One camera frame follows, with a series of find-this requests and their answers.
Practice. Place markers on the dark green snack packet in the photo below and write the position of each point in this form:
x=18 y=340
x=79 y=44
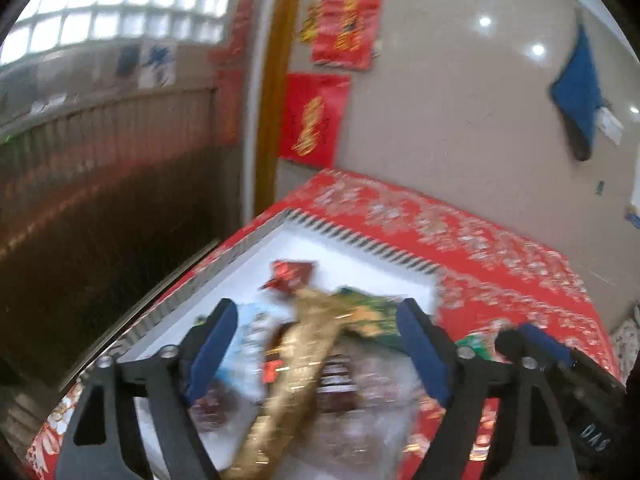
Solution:
x=475 y=345

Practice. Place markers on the red gold bag upper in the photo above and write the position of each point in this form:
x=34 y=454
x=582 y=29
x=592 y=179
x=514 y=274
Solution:
x=345 y=25

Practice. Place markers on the white wall switch panel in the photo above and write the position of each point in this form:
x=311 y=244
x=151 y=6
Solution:
x=612 y=127

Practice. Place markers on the brown cake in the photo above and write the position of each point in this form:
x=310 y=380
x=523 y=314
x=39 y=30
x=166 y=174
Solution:
x=390 y=400

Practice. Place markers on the small red snack packet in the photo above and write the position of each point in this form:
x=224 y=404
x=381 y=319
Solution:
x=271 y=371

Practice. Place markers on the floral cushion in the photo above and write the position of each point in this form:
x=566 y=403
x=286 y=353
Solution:
x=627 y=337

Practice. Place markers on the red gold bag lower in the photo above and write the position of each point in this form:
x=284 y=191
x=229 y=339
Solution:
x=312 y=120

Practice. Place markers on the red gold bag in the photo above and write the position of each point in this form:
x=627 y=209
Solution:
x=345 y=25
x=312 y=120

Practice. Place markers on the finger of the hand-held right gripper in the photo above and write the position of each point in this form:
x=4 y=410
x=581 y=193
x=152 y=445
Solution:
x=542 y=338

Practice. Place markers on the white tray with striped rim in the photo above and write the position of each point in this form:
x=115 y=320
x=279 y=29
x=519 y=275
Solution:
x=300 y=245

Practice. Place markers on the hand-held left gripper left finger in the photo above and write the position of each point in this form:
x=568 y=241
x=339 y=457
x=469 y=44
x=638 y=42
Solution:
x=212 y=355

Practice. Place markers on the small green wall sticker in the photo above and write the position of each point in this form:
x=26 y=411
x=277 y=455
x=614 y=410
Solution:
x=600 y=187

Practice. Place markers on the blue white paper sticker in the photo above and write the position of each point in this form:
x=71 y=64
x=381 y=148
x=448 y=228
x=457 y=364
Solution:
x=155 y=65

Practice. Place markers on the black snack packet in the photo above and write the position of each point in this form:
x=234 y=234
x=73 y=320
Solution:
x=337 y=380

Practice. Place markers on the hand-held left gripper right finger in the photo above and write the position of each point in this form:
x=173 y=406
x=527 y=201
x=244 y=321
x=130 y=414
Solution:
x=425 y=355

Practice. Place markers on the red floral tablecloth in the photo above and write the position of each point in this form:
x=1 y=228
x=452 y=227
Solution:
x=500 y=270

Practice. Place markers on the dark brown snack packet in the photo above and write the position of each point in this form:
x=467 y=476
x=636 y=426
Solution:
x=207 y=407

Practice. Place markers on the dark red snack packet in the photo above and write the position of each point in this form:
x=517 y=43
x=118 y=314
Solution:
x=292 y=275

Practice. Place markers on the wall calendar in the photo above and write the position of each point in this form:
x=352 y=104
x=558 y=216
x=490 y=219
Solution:
x=633 y=216

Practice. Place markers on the gold snack packet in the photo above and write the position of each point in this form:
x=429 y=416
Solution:
x=295 y=360

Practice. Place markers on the white blue snack packet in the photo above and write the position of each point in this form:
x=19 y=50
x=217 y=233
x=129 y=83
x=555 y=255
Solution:
x=250 y=345

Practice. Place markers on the brown slatted wooden panel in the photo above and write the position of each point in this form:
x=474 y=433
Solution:
x=100 y=210

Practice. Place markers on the blue cloth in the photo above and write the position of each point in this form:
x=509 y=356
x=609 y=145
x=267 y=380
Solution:
x=580 y=90

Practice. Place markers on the wooden door frame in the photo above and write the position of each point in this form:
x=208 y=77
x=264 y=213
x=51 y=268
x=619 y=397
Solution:
x=277 y=85

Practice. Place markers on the red paper couplet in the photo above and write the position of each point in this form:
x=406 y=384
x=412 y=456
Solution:
x=232 y=85

